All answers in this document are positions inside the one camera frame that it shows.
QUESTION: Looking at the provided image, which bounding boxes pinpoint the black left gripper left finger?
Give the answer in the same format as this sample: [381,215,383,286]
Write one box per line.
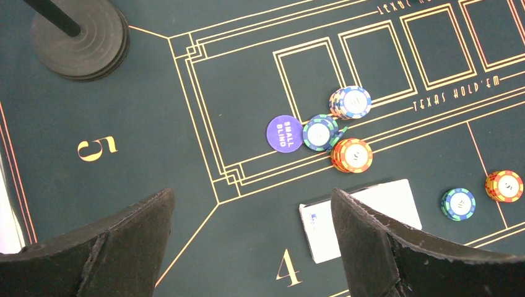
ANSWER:
[1,188,175,296]

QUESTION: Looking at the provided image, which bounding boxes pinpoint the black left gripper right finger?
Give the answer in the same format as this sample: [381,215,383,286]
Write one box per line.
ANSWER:
[331,189,524,296]

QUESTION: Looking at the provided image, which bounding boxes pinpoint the blue playing card deck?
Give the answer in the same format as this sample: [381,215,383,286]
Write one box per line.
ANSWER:
[298,179,422,264]

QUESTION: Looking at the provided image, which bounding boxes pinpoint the blue green chip stack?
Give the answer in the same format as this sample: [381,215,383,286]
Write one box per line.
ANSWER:
[441,187,476,222]

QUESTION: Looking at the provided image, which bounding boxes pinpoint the orange chips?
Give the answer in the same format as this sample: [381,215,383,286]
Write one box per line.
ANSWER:
[330,138,373,173]

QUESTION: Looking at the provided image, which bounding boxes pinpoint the orange chip stack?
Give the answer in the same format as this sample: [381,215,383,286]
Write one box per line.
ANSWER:
[485,170,524,203]

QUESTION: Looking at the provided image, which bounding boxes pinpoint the brown white chips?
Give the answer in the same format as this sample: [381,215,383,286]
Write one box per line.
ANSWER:
[329,86,371,119]

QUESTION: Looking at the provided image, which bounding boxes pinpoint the purple small blind button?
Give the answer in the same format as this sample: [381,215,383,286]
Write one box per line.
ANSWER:
[266,114,303,153]

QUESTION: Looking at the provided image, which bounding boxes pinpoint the dark green poker mat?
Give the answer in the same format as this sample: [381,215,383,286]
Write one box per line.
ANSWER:
[1,1,524,296]

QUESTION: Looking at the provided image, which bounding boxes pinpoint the gold microphone on stand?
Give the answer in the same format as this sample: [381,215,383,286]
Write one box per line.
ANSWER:
[27,1,131,81]

